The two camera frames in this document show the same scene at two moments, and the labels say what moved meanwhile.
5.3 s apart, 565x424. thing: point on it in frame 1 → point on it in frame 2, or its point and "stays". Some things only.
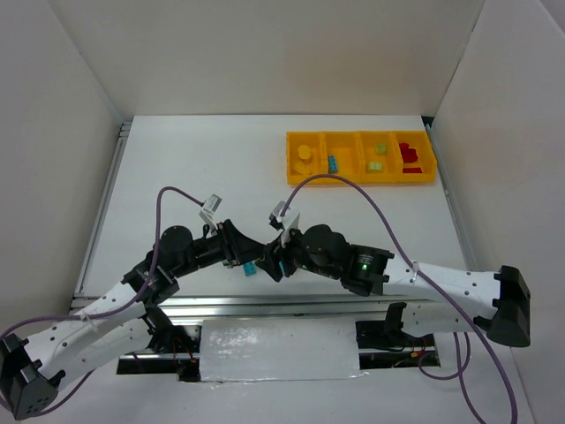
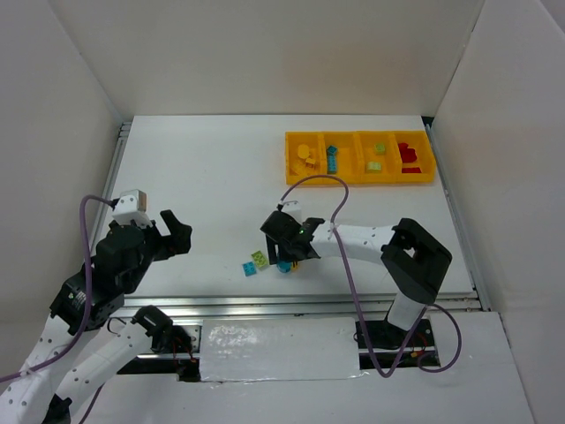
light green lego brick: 375,166 stays
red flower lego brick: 409,155 stays
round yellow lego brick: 304,152 stays
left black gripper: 228,244 → 155,238
